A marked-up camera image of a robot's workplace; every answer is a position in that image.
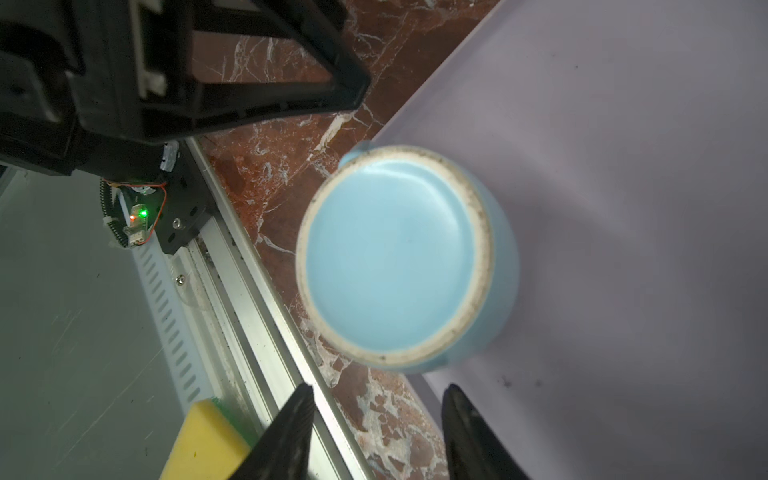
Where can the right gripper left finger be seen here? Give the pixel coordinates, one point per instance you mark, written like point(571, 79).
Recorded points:
point(283, 450)

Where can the light blue mug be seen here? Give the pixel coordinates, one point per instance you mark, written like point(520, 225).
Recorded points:
point(405, 261)

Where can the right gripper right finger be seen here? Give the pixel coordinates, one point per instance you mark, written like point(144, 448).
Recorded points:
point(473, 451)

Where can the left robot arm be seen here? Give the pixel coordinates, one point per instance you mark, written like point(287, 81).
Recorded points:
point(40, 128)

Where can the green circuit board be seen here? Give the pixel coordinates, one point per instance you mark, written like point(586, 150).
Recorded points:
point(131, 212)

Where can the yellow sponge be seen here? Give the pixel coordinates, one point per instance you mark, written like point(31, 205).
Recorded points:
point(208, 446)

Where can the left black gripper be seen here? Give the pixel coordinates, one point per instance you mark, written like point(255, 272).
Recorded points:
point(136, 81)

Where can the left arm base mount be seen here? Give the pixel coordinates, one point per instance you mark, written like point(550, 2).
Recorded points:
point(189, 204)

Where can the lavender plastic tray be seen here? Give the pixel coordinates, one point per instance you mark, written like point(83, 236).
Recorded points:
point(627, 144)

